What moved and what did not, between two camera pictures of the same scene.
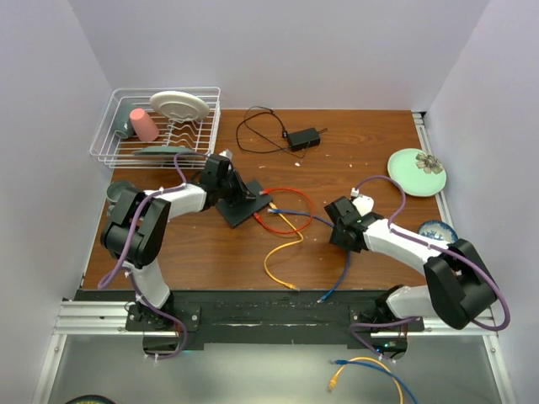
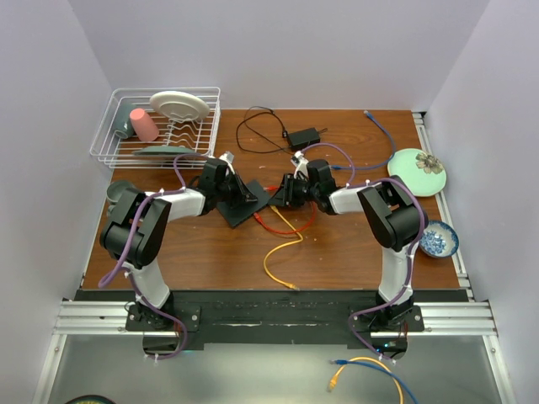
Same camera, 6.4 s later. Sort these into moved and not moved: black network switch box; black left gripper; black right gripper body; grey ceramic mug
Moved: black right gripper body
Not moved: black network switch box; black left gripper; grey ceramic mug
